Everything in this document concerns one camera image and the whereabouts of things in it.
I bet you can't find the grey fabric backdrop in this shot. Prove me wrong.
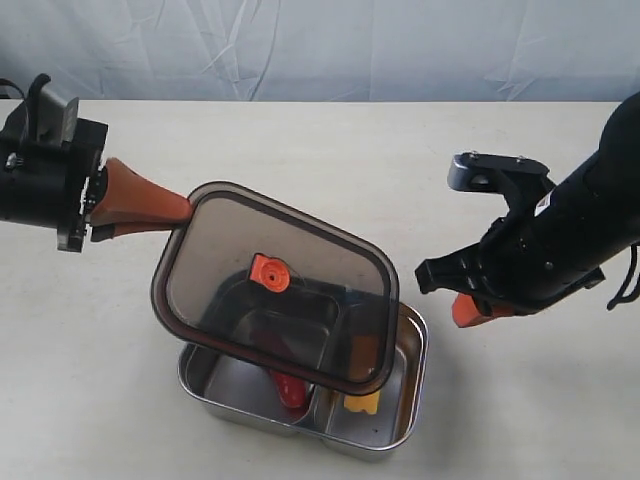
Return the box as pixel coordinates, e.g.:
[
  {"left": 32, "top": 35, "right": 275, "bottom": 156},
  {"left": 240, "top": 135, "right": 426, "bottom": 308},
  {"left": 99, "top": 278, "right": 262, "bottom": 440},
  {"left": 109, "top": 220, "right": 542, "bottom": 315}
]
[{"left": 1, "top": 1, "right": 639, "bottom": 102}]

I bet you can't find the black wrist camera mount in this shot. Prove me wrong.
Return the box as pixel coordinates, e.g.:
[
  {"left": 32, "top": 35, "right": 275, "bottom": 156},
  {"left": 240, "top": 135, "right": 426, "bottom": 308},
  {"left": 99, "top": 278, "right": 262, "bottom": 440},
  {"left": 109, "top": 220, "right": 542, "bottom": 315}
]
[{"left": 447, "top": 151, "right": 556, "bottom": 216}]

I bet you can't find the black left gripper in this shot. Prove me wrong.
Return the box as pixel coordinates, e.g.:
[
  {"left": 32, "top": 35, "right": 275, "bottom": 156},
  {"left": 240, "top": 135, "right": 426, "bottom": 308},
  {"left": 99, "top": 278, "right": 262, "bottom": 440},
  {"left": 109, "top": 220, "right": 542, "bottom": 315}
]
[{"left": 1, "top": 118, "right": 192, "bottom": 252}]

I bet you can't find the black cable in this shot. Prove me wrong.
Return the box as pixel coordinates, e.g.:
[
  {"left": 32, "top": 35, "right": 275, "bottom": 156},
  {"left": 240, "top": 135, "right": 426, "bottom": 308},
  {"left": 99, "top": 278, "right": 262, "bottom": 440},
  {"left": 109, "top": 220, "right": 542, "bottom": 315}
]
[{"left": 606, "top": 242, "right": 640, "bottom": 311}]

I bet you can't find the dark transparent container lid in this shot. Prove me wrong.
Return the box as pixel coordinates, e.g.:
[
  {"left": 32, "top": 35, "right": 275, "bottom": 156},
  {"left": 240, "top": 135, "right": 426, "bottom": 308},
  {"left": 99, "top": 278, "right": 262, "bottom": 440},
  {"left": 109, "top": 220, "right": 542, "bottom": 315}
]
[{"left": 150, "top": 181, "right": 399, "bottom": 396}]

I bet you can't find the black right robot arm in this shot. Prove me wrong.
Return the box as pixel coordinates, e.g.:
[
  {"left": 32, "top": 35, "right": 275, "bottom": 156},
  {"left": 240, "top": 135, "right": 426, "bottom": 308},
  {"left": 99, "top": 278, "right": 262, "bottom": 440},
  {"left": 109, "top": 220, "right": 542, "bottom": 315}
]
[{"left": 90, "top": 96, "right": 639, "bottom": 342}]

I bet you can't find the stainless steel lunch box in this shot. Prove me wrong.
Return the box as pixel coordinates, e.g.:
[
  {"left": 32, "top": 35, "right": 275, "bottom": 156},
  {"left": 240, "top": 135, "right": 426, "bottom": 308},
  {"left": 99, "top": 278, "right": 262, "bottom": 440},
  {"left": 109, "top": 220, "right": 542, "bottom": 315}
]
[{"left": 177, "top": 303, "right": 429, "bottom": 461}]

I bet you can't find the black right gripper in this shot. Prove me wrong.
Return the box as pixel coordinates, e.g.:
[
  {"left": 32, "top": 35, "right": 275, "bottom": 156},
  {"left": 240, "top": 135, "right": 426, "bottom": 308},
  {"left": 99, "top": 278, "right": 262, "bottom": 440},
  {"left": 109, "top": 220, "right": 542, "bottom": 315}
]
[{"left": 415, "top": 221, "right": 605, "bottom": 328}]

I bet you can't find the yellow toy cheese wedge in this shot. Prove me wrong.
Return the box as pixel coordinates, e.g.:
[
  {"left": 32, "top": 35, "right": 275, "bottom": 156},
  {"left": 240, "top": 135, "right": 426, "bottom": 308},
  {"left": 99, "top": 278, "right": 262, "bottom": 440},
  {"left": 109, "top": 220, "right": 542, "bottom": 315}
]
[{"left": 343, "top": 334, "right": 381, "bottom": 415}]

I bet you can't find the red toy sausage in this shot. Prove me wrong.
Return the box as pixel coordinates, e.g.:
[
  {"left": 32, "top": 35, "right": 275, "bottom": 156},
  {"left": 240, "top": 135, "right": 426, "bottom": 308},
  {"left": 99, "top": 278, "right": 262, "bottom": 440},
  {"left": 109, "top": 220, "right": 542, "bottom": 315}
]
[{"left": 252, "top": 324, "right": 309, "bottom": 410}]

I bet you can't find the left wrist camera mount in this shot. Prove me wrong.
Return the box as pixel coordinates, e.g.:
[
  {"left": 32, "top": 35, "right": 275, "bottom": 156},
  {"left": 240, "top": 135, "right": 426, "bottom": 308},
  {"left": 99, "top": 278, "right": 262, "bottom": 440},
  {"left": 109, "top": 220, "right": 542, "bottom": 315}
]
[{"left": 1, "top": 73, "right": 79, "bottom": 147}]

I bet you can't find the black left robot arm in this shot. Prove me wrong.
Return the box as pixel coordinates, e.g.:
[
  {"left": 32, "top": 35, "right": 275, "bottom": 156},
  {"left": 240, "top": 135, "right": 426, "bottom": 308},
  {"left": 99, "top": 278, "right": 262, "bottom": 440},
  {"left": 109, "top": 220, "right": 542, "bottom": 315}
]
[{"left": 1, "top": 119, "right": 192, "bottom": 253}]

